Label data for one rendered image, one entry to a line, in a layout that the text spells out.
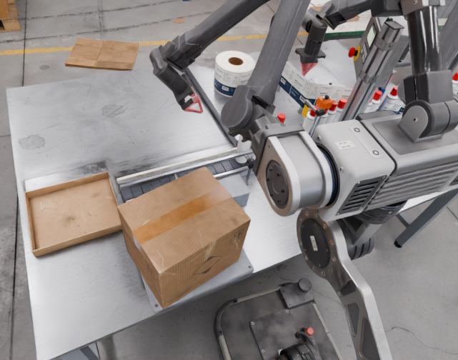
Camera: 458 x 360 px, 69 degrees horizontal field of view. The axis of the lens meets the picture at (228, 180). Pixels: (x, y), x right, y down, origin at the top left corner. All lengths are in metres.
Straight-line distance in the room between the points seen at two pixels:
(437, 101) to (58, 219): 1.19
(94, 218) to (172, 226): 0.46
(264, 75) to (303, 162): 0.24
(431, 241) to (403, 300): 0.57
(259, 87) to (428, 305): 2.02
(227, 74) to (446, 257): 1.96
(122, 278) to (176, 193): 0.36
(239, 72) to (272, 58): 0.92
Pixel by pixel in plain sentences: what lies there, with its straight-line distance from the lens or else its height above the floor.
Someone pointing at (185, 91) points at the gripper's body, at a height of 1.25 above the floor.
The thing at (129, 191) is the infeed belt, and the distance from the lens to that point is 1.31.
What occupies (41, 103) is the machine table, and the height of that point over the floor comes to 0.83.
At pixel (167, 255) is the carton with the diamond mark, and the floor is 1.12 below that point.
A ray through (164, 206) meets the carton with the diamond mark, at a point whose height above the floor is 1.12.
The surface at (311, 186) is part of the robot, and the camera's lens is 0.59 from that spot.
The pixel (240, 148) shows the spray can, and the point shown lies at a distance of 1.36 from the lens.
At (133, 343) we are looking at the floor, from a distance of 1.98.
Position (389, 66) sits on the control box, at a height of 1.37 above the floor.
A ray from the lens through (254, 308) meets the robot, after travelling 1.79.
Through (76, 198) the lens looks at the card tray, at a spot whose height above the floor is 0.83.
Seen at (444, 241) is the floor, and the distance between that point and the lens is 2.87.
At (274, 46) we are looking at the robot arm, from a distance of 0.78.
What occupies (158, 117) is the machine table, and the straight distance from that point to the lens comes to 1.68.
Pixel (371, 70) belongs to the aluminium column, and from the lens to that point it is 1.26.
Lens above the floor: 1.91
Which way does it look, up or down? 50 degrees down
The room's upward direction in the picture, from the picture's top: 10 degrees clockwise
